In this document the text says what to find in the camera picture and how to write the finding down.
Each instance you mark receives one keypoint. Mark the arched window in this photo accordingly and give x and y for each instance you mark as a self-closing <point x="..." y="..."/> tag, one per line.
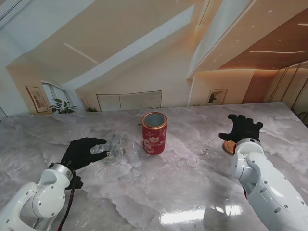
<point x="56" y="92"/>

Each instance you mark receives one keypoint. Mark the small green plant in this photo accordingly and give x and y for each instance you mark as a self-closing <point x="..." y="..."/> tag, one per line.
<point x="92" y="109"/>

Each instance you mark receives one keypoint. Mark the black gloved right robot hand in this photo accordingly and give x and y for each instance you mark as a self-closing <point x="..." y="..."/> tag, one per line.
<point x="245" y="131"/>

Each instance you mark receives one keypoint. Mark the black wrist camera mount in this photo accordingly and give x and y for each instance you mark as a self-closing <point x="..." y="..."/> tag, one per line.
<point x="78" y="182"/>

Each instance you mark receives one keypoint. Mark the large green potted plant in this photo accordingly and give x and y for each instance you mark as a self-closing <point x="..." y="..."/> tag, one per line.
<point x="63" y="107"/>

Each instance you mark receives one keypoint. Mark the round gold tin lid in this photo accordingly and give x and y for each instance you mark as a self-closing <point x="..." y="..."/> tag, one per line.
<point x="228" y="147"/>

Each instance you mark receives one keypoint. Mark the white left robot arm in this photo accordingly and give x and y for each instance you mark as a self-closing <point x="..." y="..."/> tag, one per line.
<point x="38" y="202"/>

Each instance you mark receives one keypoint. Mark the clear plastic bag of tea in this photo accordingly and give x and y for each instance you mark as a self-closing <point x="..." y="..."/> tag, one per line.
<point x="118" y="146"/>

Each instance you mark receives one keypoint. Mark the framed picture with beige shapes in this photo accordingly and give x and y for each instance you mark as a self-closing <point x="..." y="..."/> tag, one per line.
<point x="37" y="99"/>

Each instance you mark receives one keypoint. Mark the framed picture with dark shape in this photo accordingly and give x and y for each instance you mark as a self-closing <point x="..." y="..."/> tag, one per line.
<point x="216" y="97"/>

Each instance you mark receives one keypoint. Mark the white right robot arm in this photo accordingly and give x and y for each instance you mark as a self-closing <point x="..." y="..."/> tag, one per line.
<point x="264" y="187"/>

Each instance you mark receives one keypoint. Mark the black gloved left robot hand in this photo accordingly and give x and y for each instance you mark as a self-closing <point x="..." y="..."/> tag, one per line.
<point x="79" y="154"/>

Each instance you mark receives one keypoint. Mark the white panelled wall cabinet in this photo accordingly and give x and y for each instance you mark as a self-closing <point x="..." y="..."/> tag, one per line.
<point x="130" y="101"/>

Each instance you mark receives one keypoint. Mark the red floral tea tin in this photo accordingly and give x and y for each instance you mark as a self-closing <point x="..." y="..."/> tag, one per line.
<point x="154" y="142"/>

